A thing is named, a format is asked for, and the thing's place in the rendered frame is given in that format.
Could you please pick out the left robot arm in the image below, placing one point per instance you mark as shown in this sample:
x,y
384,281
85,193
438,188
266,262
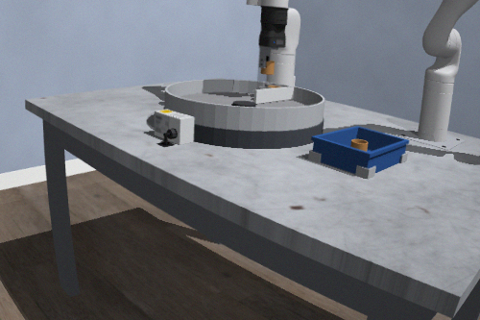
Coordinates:
x,y
440,41

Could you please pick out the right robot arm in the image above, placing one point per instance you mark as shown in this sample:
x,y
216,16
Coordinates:
x,y
284,57

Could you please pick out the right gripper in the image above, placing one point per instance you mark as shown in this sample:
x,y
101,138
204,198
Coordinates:
x,y
273,22

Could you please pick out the blue open-top crate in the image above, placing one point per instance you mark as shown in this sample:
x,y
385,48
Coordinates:
x,y
336,151

